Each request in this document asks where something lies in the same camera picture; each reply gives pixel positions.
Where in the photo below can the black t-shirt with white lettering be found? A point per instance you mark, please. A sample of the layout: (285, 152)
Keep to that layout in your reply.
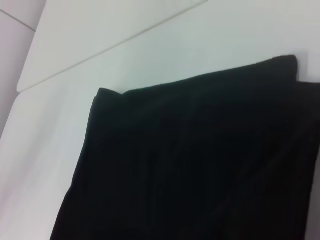
(200, 162)

